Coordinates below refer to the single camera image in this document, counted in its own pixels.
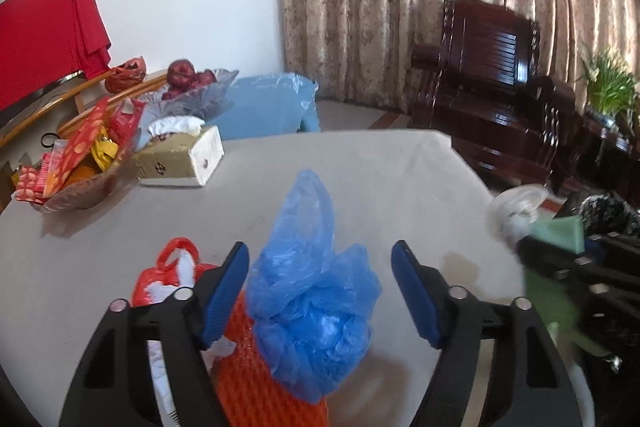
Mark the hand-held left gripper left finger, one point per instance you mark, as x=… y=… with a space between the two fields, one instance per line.
x=225 y=292

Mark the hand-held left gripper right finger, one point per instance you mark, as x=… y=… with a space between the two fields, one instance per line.
x=415 y=292

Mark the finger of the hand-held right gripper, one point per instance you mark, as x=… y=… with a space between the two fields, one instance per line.
x=555 y=259
x=615 y=243

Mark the black-lined trash bin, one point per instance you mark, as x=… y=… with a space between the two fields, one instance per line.
x=607 y=212

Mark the white paper cup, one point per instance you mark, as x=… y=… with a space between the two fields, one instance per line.
x=515 y=209

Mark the blue plastic bag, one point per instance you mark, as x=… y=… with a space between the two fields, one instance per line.
x=310 y=307

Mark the dark wooden side table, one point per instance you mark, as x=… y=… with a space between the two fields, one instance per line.
x=605 y=147

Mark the orange foam net sleeve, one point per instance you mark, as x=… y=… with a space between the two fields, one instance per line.
x=260 y=387

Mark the white gold tissue box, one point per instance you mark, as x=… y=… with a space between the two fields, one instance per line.
x=175 y=157

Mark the potted narcissus plant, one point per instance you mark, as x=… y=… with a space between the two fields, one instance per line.
x=607 y=87

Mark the dark wooden armchair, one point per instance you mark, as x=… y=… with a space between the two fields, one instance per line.
x=490 y=107

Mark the blue covered stool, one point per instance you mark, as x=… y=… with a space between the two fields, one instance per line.
x=270 y=104

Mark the clear glass fruit bowl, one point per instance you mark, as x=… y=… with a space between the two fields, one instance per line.
x=200 y=99

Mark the basket of red snack packets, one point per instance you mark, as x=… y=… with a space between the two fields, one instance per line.
x=75 y=167

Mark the red apples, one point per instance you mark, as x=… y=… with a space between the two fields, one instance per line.
x=181 y=74

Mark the red crumpled bag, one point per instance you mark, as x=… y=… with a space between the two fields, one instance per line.
x=124 y=77

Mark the wooden television cabinet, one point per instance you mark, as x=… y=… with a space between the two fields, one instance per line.
x=75 y=99

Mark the black television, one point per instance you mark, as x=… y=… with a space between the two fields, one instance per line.
x=30 y=99

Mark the red cloth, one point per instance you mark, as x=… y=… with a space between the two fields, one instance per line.
x=40 y=27

